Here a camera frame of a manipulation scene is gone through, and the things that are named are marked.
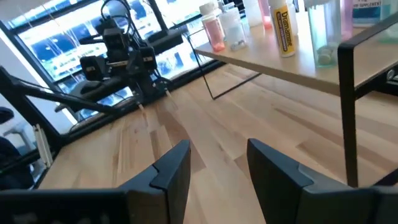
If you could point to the green translucent pill bottle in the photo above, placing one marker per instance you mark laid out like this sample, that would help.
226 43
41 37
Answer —
390 25

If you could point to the large white supplement bottle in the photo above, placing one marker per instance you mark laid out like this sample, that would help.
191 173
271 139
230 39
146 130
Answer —
367 12

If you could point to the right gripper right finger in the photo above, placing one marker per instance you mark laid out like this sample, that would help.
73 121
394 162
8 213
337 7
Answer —
280 193

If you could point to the white bottle blue label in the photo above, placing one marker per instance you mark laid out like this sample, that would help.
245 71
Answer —
228 6

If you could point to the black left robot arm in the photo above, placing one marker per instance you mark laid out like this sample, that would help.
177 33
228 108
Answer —
93 88

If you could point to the small wooden shelf table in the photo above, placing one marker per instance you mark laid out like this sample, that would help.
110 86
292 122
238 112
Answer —
280 67

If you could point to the white Dramamine bottle yellow label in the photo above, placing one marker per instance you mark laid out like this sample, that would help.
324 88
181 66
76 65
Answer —
283 29

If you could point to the white metal bracket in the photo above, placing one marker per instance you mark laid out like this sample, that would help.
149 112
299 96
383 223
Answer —
42 146

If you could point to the clear pill bottle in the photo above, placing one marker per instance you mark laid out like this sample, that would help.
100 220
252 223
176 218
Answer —
235 31

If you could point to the short red pill bottle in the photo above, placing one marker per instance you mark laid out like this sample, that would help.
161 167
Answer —
265 14

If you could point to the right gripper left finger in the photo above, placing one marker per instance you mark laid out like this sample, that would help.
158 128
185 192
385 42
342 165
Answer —
168 186

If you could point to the person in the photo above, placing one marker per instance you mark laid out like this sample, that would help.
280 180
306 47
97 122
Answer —
9 168

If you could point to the tall pink pill bottle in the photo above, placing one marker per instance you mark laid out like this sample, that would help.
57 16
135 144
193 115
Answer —
214 34

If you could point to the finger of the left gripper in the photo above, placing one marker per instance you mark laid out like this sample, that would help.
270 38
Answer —
139 98
160 84

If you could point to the black box device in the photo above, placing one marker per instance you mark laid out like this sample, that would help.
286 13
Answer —
164 40

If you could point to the white pill bottle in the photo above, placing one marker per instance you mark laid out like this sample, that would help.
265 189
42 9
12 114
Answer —
253 12

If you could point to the teal translucent pill bottle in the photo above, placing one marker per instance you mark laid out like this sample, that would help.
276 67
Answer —
325 34

